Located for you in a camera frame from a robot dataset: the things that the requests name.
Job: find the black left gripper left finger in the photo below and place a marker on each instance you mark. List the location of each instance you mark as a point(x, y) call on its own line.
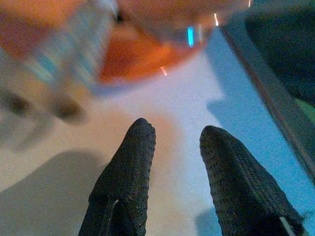
point(128, 177)

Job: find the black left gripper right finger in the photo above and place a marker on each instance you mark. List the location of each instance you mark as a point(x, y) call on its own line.
point(241, 186)

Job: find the orange round plate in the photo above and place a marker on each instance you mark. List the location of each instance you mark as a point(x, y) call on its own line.
point(135, 59)

